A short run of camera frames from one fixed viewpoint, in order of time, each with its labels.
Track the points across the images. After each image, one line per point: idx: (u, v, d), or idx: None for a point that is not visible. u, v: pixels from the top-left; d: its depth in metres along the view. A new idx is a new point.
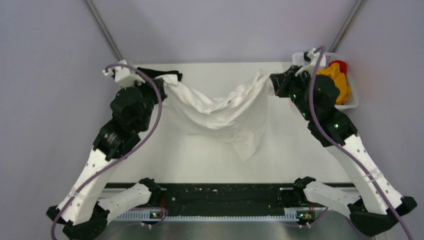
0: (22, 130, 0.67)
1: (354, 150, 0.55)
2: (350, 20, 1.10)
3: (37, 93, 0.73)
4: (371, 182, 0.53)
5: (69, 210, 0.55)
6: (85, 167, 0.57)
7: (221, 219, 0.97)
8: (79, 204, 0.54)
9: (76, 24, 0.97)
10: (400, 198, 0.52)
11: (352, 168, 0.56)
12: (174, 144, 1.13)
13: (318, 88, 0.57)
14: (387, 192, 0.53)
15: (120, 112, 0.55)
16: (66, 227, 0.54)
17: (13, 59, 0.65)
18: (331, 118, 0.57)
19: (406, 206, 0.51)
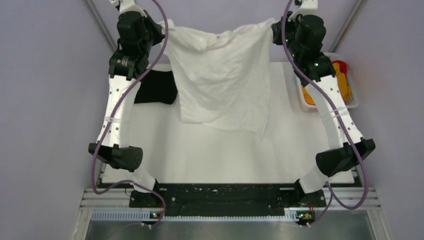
0: (37, 134, 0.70)
1: (328, 89, 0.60)
2: (351, 18, 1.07)
3: (50, 100, 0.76)
4: (335, 116, 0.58)
5: (110, 136, 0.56)
6: (110, 95, 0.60)
7: (221, 219, 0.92)
8: (118, 127, 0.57)
9: (85, 28, 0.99)
10: (359, 136, 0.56)
11: (323, 104, 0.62)
12: (169, 143, 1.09)
13: (306, 24, 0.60)
14: (349, 129, 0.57)
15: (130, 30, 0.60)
16: (114, 150, 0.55)
17: (27, 66, 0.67)
18: (317, 58, 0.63)
19: (364, 146, 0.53)
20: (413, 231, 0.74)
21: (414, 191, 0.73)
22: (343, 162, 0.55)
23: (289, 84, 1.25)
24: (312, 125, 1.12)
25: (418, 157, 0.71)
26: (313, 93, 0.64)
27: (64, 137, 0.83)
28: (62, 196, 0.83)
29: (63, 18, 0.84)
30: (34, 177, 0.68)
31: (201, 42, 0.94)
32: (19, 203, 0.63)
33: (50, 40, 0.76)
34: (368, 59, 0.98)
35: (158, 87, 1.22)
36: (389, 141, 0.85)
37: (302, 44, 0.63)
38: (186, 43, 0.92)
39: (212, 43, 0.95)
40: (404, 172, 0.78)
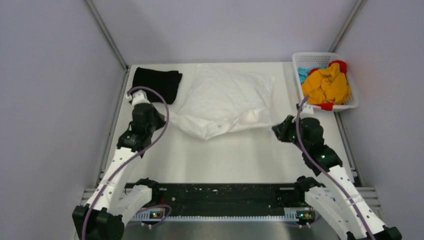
0: (39, 133, 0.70)
1: (337, 178, 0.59)
2: (350, 19, 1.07)
3: (52, 99, 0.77)
4: (351, 204, 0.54)
5: (101, 201, 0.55)
6: (112, 162, 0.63)
7: (221, 219, 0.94)
8: (111, 191, 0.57)
9: (88, 27, 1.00)
10: (381, 225, 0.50)
11: (336, 193, 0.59)
12: (170, 142, 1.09)
13: (304, 125, 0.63)
14: (368, 217, 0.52)
15: (140, 119, 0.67)
16: (99, 216, 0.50)
17: (29, 65, 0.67)
18: (322, 149, 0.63)
19: (390, 236, 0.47)
20: (412, 232, 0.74)
21: (413, 191, 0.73)
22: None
23: (289, 84, 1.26)
24: None
25: (418, 158, 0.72)
26: (326, 182, 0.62)
27: (65, 136, 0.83)
28: (63, 197, 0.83)
29: (65, 17, 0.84)
30: (35, 177, 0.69)
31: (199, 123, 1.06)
32: (19, 203, 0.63)
33: (50, 41, 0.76)
34: (368, 59, 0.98)
35: (161, 87, 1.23)
36: (388, 142, 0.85)
37: (305, 140, 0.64)
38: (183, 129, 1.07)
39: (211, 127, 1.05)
40: (403, 173, 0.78)
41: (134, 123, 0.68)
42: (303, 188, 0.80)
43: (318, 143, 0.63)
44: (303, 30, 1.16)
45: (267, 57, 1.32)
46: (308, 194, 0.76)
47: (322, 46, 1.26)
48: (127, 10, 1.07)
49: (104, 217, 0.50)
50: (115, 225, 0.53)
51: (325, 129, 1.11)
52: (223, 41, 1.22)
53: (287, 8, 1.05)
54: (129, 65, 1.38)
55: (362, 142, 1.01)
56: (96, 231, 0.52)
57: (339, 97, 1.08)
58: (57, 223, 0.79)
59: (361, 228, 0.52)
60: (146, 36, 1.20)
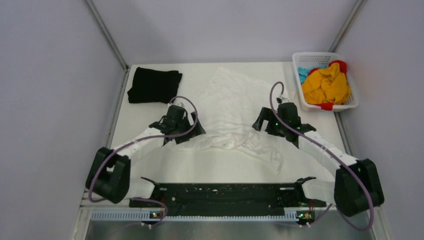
0: (38, 132, 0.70)
1: (312, 137, 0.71)
2: (351, 19, 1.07)
3: (52, 98, 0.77)
4: (324, 149, 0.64)
5: (126, 150, 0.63)
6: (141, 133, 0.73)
7: (221, 219, 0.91)
8: (136, 148, 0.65)
9: (87, 27, 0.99)
10: (353, 159, 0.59)
11: (315, 151, 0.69)
12: (170, 144, 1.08)
13: (281, 106, 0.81)
14: (341, 156, 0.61)
15: (174, 114, 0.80)
16: (118, 161, 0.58)
17: (28, 64, 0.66)
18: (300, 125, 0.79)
19: (365, 169, 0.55)
20: (413, 231, 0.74)
21: (414, 191, 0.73)
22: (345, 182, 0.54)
23: (289, 84, 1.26)
24: (313, 125, 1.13)
25: (418, 158, 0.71)
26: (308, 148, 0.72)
27: (64, 136, 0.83)
28: (63, 197, 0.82)
29: (65, 17, 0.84)
30: (35, 176, 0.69)
31: (202, 140, 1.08)
32: (18, 203, 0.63)
33: (50, 40, 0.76)
34: (368, 59, 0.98)
35: (161, 86, 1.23)
36: (389, 141, 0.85)
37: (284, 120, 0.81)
38: (187, 146, 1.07)
39: (215, 142, 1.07)
40: (404, 172, 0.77)
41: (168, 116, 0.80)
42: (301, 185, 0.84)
43: (294, 118, 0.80)
44: (303, 30, 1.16)
45: (267, 57, 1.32)
46: (304, 184, 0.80)
47: (322, 46, 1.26)
48: (127, 9, 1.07)
49: (122, 162, 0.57)
50: (125, 176, 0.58)
51: (326, 129, 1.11)
52: (224, 41, 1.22)
53: (286, 8, 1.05)
54: (129, 65, 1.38)
55: (362, 142, 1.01)
56: (102, 180, 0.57)
57: (340, 97, 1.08)
58: (56, 222, 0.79)
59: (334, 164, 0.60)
60: (146, 36, 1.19)
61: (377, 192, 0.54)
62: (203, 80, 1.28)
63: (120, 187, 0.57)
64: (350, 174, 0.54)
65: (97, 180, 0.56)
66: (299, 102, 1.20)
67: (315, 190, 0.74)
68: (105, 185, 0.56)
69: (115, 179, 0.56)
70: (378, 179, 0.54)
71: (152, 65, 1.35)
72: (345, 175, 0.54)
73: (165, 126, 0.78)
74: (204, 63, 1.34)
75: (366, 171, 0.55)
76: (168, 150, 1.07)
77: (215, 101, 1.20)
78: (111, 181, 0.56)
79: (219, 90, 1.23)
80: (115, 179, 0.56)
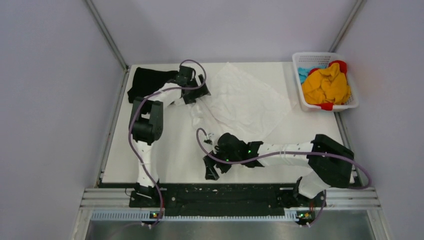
0: (38, 134, 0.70)
1: (266, 151, 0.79)
2: (351, 19, 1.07)
3: (52, 99, 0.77)
4: (284, 152, 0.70)
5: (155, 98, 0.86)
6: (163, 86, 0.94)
7: (221, 219, 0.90)
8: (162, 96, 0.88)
9: (87, 27, 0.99)
10: (310, 144, 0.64)
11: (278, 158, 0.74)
12: (179, 114, 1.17)
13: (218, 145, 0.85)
14: (300, 148, 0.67)
15: (186, 71, 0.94)
16: (154, 104, 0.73)
17: (28, 65, 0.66)
18: (248, 146, 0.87)
19: (323, 142, 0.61)
20: (413, 231, 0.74)
21: (414, 191, 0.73)
22: (326, 165, 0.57)
23: (289, 84, 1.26)
24: (313, 125, 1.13)
25: (418, 158, 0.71)
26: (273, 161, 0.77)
27: (64, 136, 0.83)
28: (62, 197, 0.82)
29: (65, 18, 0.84)
30: (34, 177, 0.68)
31: (201, 119, 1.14)
32: (17, 205, 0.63)
33: (49, 41, 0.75)
34: (368, 59, 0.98)
35: (161, 86, 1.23)
36: (389, 141, 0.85)
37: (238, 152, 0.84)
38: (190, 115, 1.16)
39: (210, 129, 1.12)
40: (404, 172, 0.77)
41: (180, 74, 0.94)
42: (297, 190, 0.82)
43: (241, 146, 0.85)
44: (303, 30, 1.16)
45: (267, 58, 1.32)
46: (301, 191, 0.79)
47: (323, 46, 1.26)
48: (127, 9, 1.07)
49: (157, 105, 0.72)
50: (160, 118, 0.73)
51: (326, 130, 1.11)
52: (224, 41, 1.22)
53: (286, 8, 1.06)
54: (129, 65, 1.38)
55: (362, 142, 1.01)
56: (144, 125, 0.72)
57: (340, 97, 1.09)
58: (56, 222, 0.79)
59: (303, 158, 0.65)
60: (146, 36, 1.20)
61: (345, 151, 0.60)
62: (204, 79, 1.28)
63: (158, 126, 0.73)
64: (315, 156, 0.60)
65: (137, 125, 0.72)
66: (298, 102, 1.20)
67: (312, 187, 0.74)
68: (146, 127, 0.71)
69: (154, 119, 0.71)
70: (335, 142, 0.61)
71: (153, 65, 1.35)
72: (320, 160, 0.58)
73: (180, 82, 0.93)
74: (205, 63, 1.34)
75: (325, 143, 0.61)
76: (174, 116, 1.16)
77: (214, 97, 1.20)
78: (152, 121, 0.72)
79: (220, 88, 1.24)
80: (154, 119, 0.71)
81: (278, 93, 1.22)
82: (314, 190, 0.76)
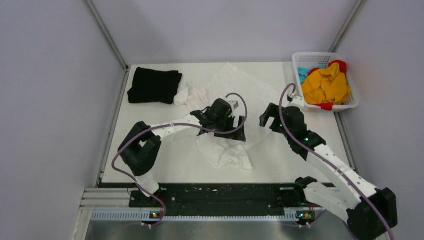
0: (39, 133, 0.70)
1: (323, 154, 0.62)
2: (351, 19, 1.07)
3: (52, 99, 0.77)
4: (341, 175, 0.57)
5: (160, 131, 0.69)
6: (181, 119, 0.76)
7: (222, 219, 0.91)
8: (169, 132, 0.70)
9: (87, 27, 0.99)
10: (373, 189, 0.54)
11: (326, 169, 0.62)
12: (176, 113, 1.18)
13: (287, 113, 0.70)
14: (359, 184, 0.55)
15: (218, 108, 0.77)
16: (150, 140, 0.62)
17: (28, 65, 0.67)
18: (307, 134, 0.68)
19: (385, 200, 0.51)
20: (412, 231, 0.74)
21: (413, 191, 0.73)
22: (371, 224, 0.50)
23: (289, 83, 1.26)
24: (313, 125, 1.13)
25: (418, 158, 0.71)
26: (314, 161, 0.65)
27: (64, 136, 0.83)
28: (62, 197, 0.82)
29: (65, 18, 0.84)
30: (35, 177, 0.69)
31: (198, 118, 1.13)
32: (18, 204, 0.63)
33: (50, 41, 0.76)
34: (368, 59, 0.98)
35: (161, 86, 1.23)
36: (388, 142, 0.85)
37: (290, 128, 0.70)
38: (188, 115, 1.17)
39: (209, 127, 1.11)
40: (404, 173, 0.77)
41: (212, 108, 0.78)
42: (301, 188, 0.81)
43: (301, 126, 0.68)
44: (303, 30, 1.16)
45: (267, 57, 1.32)
46: (307, 190, 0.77)
47: (322, 46, 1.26)
48: (127, 9, 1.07)
49: (153, 142, 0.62)
50: (151, 156, 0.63)
51: (326, 129, 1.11)
52: (224, 41, 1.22)
53: (286, 8, 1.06)
54: (129, 65, 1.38)
55: (361, 142, 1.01)
56: (131, 153, 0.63)
57: (340, 97, 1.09)
58: (56, 222, 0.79)
59: (355, 196, 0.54)
60: (146, 36, 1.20)
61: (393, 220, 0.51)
62: (204, 79, 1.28)
63: (145, 163, 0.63)
64: (371, 209, 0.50)
65: (126, 151, 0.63)
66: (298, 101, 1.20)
67: (322, 201, 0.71)
68: (133, 158, 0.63)
69: (142, 155, 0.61)
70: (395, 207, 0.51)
71: (152, 65, 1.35)
72: (371, 215, 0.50)
73: (207, 118, 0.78)
74: (204, 63, 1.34)
75: (385, 201, 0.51)
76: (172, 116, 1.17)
77: (214, 97, 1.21)
78: (139, 156, 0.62)
79: (221, 87, 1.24)
80: (142, 156, 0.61)
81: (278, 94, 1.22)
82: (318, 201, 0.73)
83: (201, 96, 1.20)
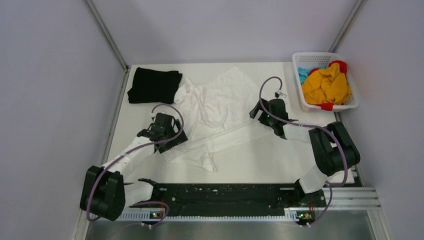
0: (39, 133, 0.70)
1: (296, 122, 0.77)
2: (351, 19, 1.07)
3: (52, 98, 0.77)
4: (302, 126, 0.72)
5: (116, 166, 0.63)
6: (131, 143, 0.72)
7: (222, 219, 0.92)
8: (126, 162, 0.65)
9: (87, 26, 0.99)
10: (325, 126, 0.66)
11: (299, 132, 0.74)
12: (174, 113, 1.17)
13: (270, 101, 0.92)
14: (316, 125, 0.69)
15: (163, 120, 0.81)
16: (110, 178, 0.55)
17: (28, 65, 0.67)
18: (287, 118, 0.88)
19: (335, 129, 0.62)
20: (413, 231, 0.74)
21: (414, 191, 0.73)
22: (326, 148, 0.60)
23: (289, 83, 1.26)
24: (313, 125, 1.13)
25: (418, 159, 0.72)
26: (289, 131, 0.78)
27: (64, 136, 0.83)
28: (62, 197, 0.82)
29: (65, 18, 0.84)
30: (34, 178, 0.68)
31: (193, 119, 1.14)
32: (19, 204, 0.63)
33: (49, 41, 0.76)
34: (368, 59, 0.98)
35: (161, 86, 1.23)
36: (388, 142, 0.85)
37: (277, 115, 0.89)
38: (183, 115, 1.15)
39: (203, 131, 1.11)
40: (404, 172, 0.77)
41: (156, 123, 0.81)
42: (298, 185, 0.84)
43: (282, 112, 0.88)
44: (302, 30, 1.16)
45: (267, 57, 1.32)
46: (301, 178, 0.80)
47: (323, 46, 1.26)
48: (127, 9, 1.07)
49: (114, 179, 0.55)
50: (118, 194, 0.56)
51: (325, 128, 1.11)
52: (224, 41, 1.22)
53: (286, 8, 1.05)
54: (129, 65, 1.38)
55: (362, 142, 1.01)
56: (98, 200, 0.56)
57: (340, 97, 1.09)
58: (56, 223, 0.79)
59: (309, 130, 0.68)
60: (146, 36, 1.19)
61: (352, 149, 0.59)
62: (204, 80, 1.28)
63: (116, 203, 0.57)
64: (321, 134, 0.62)
65: (91, 201, 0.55)
66: (298, 102, 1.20)
67: (311, 178, 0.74)
68: (102, 203, 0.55)
69: (109, 198, 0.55)
70: (348, 136, 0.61)
71: (153, 65, 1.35)
72: (323, 140, 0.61)
73: (155, 133, 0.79)
74: (204, 64, 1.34)
75: (337, 130, 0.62)
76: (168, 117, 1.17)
77: (213, 97, 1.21)
78: (107, 200, 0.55)
79: (221, 87, 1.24)
80: (110, 198, 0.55)
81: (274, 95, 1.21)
82: (312, 186, 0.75)
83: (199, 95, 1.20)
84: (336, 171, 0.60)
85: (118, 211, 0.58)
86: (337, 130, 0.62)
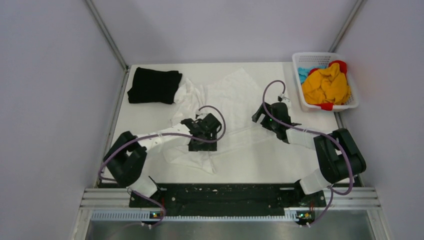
0: (39, 133, 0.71)
1: (299, 127, 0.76)
2: (351, 19, 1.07)
3: (51, 98, 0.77)
4: (306, 131, 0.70)
5: (147, 141, 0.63)
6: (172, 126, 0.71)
7: (221, 219, 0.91)
8: (156, 142, 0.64)
9: (87, 26, 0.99)
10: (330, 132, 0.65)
11: (302, 137, 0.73)
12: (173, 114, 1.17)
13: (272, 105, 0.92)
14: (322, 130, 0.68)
15: (211, 121, 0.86)
16: (135, 152, 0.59)
17: (28, 64, 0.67)
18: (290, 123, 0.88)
19: (341, 136, 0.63)
20: (412, 231, 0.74)
21: (414, 191, 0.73)
22: (332, 154, 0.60)
23: (289, 83, 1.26)
24: (313, 125, 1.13)
25: (417, 159, 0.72)
26: (293, 136, 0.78)
27: (64, 136, 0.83)
28: (63, 197, 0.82)
29: (65, 18, 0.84)
30: (34, 178, 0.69)
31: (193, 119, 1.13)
32: (19, 204, 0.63)
33: (49, 41, 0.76)
34: (368, 59, 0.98)
35: (162, 86, 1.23)
36: (388, 142, 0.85)
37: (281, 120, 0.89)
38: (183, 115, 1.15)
39: None
40: (404, 172, 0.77)
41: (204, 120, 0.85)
42: (299, 185, 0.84)
43: (284, 115, 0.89)
44: (302, 30, 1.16)
45: (268, 58, 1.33)
46: (302, 180, 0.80)
47: (323, 46, 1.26)
48: (127, 9, 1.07)
49: (138, 154, 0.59)
50: (135, 168, 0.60)
51: (325, 128, 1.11)
52: (224, 41, 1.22)
53: (286, 8, 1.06)
54: (129, 65, 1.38)
55: (361, 143, 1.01)
56: (115, 162, 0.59)
57: (340, 97, 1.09)
58: (56, 222, 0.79)
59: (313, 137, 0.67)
60: (147, 36, 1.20)
61: (357, 157, 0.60)
62: (204, 80, 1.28)
63: (130, 175, 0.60)
64: (326, 142, 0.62)
65: (111, 161, 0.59)
66: (298, 102, 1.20)
67: (312, 181, 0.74)
68: (118, 168, 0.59)
69: (127, 167, 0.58)
70: (354, 143, 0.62)
71: (153, 65, 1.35)
72: (329, 147, 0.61)
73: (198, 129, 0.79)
74: (204, 63, 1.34)
75: (342, 138, 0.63)
76: (167, 118, 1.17)
77: (214, 97, 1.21)
78: (124, 167, 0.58)
79: (221, 88, 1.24)
80: (128, 168, 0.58)
81: (274, 96, 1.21)
82: (313, 187, 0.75)
83: (200, 95, 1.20)
84: (342, 178, 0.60)
85: (127, 181, 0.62)
86: (342, 138, 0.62)
